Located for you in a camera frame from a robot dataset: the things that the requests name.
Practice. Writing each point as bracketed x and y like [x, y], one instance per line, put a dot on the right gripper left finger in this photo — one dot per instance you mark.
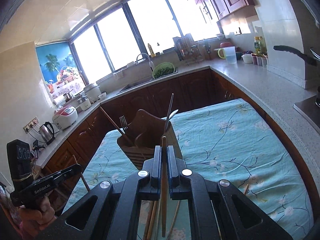
[110, 211]

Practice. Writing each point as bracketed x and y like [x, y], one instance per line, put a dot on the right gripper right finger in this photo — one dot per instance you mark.
[218, 210]

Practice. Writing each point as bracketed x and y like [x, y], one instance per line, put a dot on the wooden chopstick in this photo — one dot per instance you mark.
[82, 176]
[246, 189]
[117, 127]
[174, 219]
[164, 185]
[150, 220]

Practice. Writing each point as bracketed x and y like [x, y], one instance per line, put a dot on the metal fork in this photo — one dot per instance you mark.
[123, 123]

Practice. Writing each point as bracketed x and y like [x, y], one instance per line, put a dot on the metal spoon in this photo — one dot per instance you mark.
[172, 114]

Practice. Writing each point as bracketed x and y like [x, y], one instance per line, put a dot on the metal chopstick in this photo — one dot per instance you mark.
[169, 112]

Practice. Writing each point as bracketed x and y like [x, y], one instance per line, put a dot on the person's left hand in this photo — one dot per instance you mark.
[34, 221]

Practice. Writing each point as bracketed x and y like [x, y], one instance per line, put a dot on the steel electric kettle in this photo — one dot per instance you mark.
[47, 133]

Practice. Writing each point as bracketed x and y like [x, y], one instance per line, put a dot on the teal floral tablecloth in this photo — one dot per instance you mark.
[229, 141]

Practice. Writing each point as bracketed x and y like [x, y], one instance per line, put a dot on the wooden utensil holder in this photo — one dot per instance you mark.
[146, 132]

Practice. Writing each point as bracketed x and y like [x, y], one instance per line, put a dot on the white pink rice cooker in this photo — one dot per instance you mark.
[65, 117]

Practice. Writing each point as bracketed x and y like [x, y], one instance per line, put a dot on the small white cooker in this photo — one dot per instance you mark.
[84, 102]

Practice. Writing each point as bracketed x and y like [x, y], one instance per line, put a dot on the white steamer pot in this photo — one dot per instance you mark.
[92, 91]

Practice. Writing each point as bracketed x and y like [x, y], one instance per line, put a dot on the fruit poster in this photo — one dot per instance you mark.
[59, 69]

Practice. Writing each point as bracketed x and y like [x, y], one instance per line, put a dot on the gas stove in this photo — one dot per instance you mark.
[309, 109]

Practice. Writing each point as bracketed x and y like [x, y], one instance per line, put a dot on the lower wooden cabinets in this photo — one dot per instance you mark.
[192, 91]

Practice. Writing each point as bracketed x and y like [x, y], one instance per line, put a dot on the chrome sink faucet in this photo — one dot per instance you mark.
[145, 57]

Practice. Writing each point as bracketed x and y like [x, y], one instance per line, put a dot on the green colander with vegetables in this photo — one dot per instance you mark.
[163, 69]

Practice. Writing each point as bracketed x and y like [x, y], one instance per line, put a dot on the yellow detergent bottle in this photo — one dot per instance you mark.
[151, 50]

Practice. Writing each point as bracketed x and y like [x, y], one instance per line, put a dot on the clear measuring jug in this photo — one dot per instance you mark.
[228, 54]

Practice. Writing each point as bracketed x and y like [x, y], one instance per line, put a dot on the dish drying rack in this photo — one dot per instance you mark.
[187, 49]

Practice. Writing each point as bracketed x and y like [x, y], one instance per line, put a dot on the cooking oil bottle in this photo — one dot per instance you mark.
[259, 45]

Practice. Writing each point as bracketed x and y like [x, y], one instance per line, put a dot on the black wok with lid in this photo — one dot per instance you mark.
[311, 60]

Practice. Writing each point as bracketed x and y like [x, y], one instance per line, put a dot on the wall power socket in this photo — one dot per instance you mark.
[31, 124]

